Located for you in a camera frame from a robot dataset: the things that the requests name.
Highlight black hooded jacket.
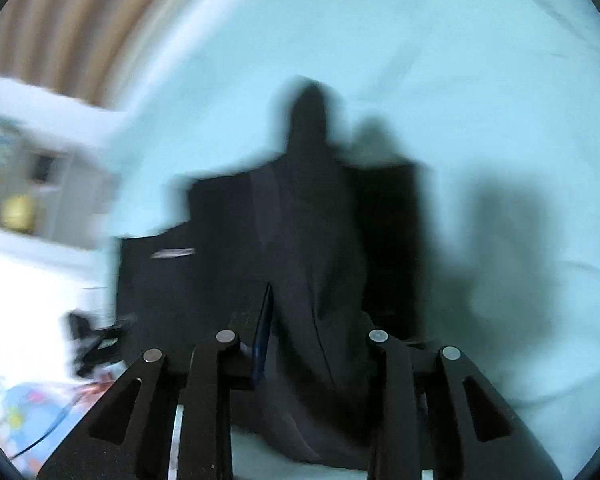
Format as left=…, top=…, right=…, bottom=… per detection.
left=116, top=82, right=422, bottom=469

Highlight colourful play mat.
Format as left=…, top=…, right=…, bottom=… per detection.
left=0, top=372, right=116, bottom=479

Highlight yellow round toy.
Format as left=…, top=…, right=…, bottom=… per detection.
left=0, top=194, right=38, bottom=234

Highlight white shelf unit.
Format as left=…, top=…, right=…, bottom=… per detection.
left=0, top=76, right=125, bottom=270

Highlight wooden headboard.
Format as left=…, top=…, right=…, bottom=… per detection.
left=0, top=0, right=186, bottom=108

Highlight light blue bed sheet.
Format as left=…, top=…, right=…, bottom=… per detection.
left=110, top=0, right=600, bottom=479

